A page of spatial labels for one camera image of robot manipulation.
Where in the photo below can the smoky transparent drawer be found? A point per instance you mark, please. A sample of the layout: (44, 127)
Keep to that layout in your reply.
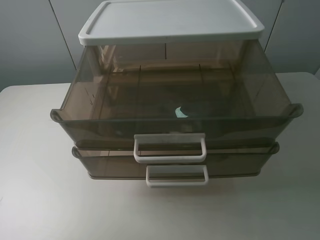
(222, 161)
(226, 90)

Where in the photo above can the white drawer cabinet frame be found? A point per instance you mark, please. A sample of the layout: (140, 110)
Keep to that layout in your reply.
(167, 34)

